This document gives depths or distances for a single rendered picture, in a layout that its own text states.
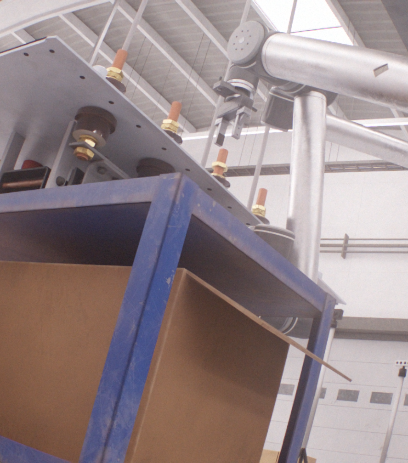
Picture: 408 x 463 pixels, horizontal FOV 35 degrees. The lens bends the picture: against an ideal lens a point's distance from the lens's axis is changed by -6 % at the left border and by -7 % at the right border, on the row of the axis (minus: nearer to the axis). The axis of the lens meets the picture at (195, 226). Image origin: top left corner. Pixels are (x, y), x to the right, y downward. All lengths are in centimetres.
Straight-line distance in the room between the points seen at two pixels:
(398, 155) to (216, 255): 169
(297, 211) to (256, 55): 45
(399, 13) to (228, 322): 544
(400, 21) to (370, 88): 475
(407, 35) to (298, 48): 472
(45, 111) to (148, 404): 114
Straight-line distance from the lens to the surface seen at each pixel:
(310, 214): 190
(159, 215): 80
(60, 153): 177
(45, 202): 98
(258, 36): 189
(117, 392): 74
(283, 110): 237
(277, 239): 173
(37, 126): 191
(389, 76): 153
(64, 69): 159
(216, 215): 86
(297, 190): 193
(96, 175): 175
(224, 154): 217
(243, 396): 99
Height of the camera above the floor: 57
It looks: 20 degrees up
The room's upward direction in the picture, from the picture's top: 15 degrees clockwise
